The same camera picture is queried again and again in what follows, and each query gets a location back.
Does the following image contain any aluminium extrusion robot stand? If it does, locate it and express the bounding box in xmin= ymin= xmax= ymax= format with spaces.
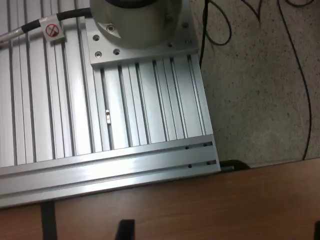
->
xmin=0 ymin=0 xmax=221 ymax=210

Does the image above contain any white warning label tag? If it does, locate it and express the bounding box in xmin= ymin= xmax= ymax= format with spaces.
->
xmin=39 ymin=16 xmax=66 ymax=44

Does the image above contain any long thin black cable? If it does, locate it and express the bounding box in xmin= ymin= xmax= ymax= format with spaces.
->
xmin=277 ymin=0 xmax=313 ymax=161

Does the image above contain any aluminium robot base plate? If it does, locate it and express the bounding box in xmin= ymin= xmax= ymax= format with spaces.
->
xmin=83 ymin=0 xmax=200 ymax=71

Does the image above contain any thick black power cable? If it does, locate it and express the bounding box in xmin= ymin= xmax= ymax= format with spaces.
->
xmin=198 ymin=0 xmax=210 ymax=68

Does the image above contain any thin black curved cable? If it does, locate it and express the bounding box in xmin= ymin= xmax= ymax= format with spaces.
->
xmin=284 ymin=0 xmax=316 ymax=8

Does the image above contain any thick black and grey cable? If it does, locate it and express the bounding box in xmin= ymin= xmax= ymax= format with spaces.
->
xmin=0 ymin=7 xmax=92 ymax=43

